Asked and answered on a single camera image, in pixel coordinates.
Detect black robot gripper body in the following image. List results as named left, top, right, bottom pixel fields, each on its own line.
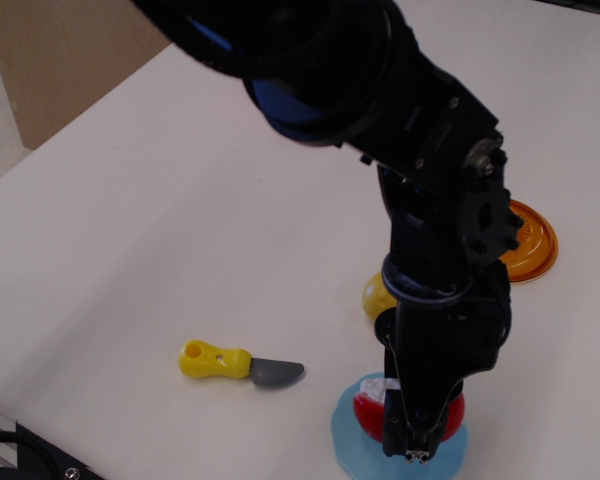
left=373, top=259, right=514, bottom=401

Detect yellow toy potato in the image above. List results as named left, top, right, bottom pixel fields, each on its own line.
left=361, top=272, right=397, bottom=321

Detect red white toy sushi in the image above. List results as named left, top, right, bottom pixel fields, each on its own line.
left=353, top=377, right=465, bottom=443

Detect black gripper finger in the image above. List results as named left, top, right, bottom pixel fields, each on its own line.
left=381, top=382, right=464, bottom=463

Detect light blue plastic plate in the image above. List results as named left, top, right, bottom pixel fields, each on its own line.
left=331, top=372, right=469, bottom=480

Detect yellow handled toy knife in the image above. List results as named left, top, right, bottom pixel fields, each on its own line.
left=178, top=340, right=305, bottom=388

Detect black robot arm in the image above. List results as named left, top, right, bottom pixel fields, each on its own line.
left=138, top=1, right=523, bottom=463

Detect black corner bracket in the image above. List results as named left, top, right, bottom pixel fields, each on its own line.
left=15, top=423, right=106, bottom=480

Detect orange transparent pot lid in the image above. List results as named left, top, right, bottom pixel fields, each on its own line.
left=501, top=200, right=559, bottom=283

